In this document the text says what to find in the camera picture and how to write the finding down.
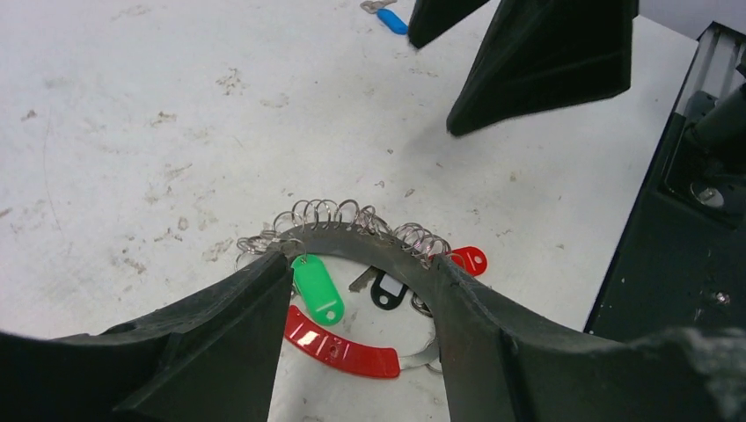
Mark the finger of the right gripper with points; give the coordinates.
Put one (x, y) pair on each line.
(539, 56)
(432, 18)

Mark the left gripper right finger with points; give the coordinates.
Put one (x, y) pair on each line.
(504, 362)

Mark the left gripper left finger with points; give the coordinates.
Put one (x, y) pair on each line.
(211, 356)

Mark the key with green tag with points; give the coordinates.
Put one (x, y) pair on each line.
(315, 285)

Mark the metal keyring with red handle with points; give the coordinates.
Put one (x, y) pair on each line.
(340, 248)

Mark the key with blue tag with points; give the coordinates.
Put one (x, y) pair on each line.
(389, 18)

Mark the key with black tag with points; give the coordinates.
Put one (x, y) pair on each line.
(385, 292)

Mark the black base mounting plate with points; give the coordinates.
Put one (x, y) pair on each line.
(680, 261)

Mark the aluminium frame rail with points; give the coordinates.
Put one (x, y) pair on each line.
(713, 69)

